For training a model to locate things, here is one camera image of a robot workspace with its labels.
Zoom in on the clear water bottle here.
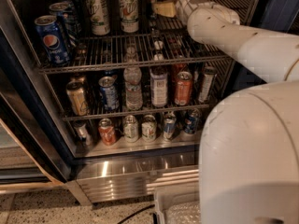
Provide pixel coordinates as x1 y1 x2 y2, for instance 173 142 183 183
123 46 143 110

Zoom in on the white plastic bin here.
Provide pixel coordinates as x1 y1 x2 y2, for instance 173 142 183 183
154 183 201 224

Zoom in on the stainless steel fridge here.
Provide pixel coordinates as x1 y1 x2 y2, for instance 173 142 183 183
0 0 299 207

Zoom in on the blue can middle shelf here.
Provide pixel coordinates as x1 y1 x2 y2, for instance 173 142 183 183
98 77 119 111

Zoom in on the white 7up can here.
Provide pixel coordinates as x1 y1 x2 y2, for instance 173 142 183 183
86 0 110 35
119 0 139 33

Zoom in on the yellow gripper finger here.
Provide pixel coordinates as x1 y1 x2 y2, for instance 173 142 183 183
152 0 177 18

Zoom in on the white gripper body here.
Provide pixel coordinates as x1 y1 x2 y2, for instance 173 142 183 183
175 0 214 25

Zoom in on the blue silver can bottom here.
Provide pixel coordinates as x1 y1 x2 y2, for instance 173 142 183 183
163 112 177 140

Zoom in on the white can bottom shelf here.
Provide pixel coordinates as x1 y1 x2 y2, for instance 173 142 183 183
123 115 139 143

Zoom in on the top wire shelf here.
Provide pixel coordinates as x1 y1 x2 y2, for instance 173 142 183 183
36 0 254 76

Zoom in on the orange can middle shelf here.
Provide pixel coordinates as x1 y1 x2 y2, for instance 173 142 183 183
175 71 192 105

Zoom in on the blue pepsi can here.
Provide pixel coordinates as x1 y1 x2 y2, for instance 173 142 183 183
183 108 201 134
57 0 82 34
35 15 71 66
49 2 78 47

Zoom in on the silver can bottom left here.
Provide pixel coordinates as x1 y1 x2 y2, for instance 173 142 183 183
73 120 93 146

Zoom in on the front blue pepsi can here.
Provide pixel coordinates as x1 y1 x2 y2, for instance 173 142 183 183
35 15 71 66

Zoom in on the blue pepsi can bottom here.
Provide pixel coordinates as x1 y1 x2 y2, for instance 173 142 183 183
183 108 201 134

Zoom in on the open fridge door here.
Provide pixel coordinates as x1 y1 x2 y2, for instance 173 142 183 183
0 32 70 193

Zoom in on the wire shelf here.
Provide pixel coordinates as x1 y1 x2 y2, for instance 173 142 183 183
36 0 254 76
46 59 233 122

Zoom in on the gold can middle shelf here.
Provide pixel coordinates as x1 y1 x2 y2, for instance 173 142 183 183
66 81 90 116

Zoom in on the white label bottle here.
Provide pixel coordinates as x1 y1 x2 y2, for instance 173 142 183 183
149 64 168 107

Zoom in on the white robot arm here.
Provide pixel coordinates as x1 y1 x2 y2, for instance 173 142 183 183
152 0 299 224

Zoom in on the right white 7up can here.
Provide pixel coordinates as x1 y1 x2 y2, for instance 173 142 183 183
119 0 139 33

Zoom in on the silver slim can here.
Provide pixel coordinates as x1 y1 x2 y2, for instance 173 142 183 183
198 66 217 104

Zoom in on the middle wire shelf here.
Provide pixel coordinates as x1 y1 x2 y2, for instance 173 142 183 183
46 59 233 122

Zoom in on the red can bottom shelf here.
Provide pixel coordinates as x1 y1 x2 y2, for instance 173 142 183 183
98 119 116 146

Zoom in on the left white 7up can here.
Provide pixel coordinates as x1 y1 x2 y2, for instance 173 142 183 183
86 0 110 35

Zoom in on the black cable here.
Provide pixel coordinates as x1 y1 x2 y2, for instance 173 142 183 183
116 203 156 224

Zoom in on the white green can bottom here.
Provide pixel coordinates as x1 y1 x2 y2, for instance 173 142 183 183
141 115 157 142

